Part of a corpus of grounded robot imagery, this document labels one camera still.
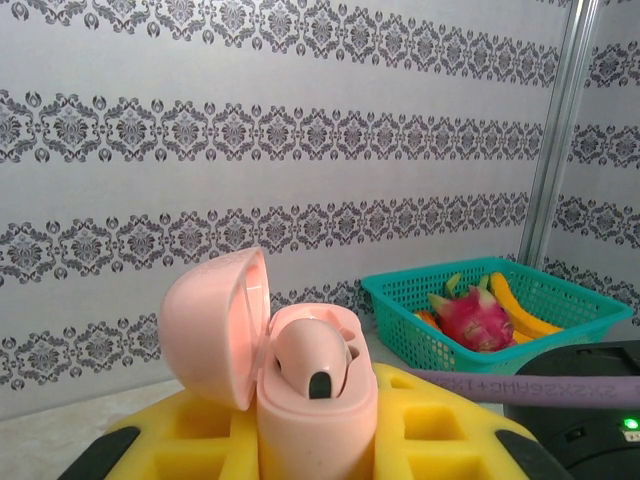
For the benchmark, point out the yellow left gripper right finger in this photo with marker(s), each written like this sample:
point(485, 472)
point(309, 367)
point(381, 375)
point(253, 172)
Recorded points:
point(440, 450)

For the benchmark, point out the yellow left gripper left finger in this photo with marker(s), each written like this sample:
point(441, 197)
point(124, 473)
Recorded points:
point(165, 450)

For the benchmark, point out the pink earbud charging case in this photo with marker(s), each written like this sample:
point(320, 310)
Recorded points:
point(210, 325)

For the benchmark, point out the teal plastic basket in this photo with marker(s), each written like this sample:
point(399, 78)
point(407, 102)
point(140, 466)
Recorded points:
point(400, 325)

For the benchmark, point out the orange toy fruit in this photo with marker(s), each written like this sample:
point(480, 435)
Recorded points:
point(427, 318)

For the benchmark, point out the pink dragon fruit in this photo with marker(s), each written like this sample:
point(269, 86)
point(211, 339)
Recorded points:
point(475, 320)

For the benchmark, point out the yellow banana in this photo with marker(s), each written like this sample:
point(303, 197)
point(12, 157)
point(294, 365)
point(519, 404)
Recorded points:
point(520, 310)

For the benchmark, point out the aluminium frame post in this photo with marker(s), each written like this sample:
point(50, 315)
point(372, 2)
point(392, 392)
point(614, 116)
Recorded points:
point(565, 100)

